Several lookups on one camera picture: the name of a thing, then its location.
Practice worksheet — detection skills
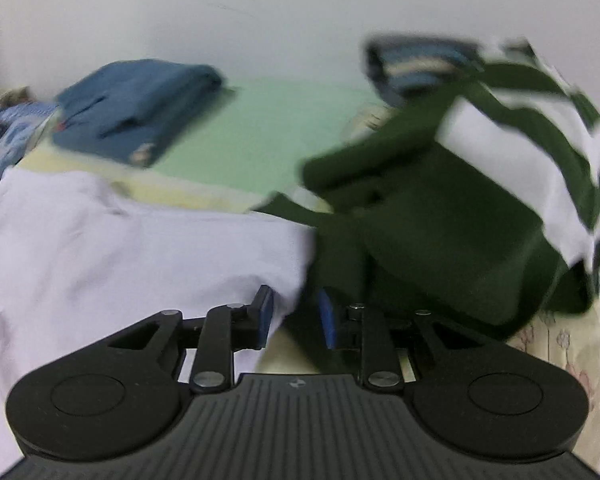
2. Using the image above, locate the blue striped garment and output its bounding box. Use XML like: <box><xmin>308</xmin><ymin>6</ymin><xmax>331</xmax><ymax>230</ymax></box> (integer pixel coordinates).
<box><xmin>365</xmin><ymin>35</ymin><xmax>483</xmax><ymax>108</ymax></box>

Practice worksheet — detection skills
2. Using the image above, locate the pastel printed bed sheet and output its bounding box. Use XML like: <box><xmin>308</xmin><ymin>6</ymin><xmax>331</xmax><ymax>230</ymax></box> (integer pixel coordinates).
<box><xmin>17</xmin><ymin>80</ymin><xmax>600</xmax><ymax>473</ymax></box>

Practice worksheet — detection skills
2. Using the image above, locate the blue folded garment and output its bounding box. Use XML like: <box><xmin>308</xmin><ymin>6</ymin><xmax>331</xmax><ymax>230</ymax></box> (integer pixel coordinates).
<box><xmin>52</xmin><ymin>60</ymin><xmax>226</xmax><ymax>168</ymax></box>

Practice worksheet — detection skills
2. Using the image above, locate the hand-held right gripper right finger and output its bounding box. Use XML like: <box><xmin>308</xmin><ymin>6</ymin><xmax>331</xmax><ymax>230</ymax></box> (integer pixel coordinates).
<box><xmin>317</xmin><ymin>287</ymin><xmax>486</xmax><ymax>392</ymax></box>

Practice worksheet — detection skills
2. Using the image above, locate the blue patterned cloth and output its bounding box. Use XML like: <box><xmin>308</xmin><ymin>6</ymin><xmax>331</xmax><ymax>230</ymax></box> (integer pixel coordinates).
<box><xmin>0</xmin><ymin>90</ymin><xmax>61</xmax><ymax>198</ymax></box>

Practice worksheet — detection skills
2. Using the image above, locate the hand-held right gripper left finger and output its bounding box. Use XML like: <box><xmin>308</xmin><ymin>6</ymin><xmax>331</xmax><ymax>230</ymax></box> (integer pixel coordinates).
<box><xmin>107</xmin><ymin>285</ymin><xmax>275</xmax><ymax>395</ymax></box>

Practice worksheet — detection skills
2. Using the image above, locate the green white striped shirt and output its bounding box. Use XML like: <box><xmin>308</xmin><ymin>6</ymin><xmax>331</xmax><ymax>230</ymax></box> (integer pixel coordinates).
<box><xmin>252</xmin><ymin>35</ymin><xmax>600</xmax><ymax>341</ymax></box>

